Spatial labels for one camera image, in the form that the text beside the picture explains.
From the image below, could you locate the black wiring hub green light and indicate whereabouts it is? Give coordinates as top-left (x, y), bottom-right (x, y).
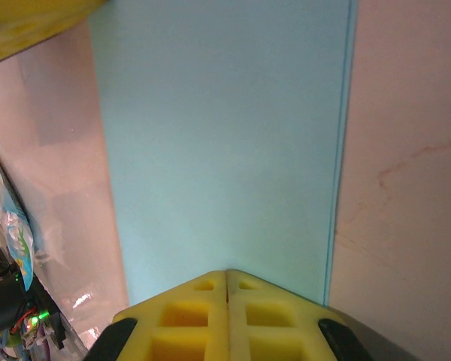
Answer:
top-left (7, 299), bottom-right (65, 351)

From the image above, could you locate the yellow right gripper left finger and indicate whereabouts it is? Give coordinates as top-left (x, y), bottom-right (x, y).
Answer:
top-left (83, 268), bottom-right (230, 361)

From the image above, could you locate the aluminium mounting rail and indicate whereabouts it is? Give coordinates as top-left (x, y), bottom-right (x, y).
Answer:
top-left (0, 206), bottom-right (91, 361)

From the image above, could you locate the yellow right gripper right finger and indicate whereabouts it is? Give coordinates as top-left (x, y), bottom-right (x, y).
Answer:
top-left (227, 268), bottom-right (369, 361)

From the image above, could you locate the blue yellow snack packet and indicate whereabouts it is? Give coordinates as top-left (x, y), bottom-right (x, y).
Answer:
top-left (0, 131), bottom-right (37, 293)

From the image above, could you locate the light blue cloth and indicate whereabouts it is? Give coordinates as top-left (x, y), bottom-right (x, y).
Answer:
top-left (88, 0), bottom-right (360, 308)

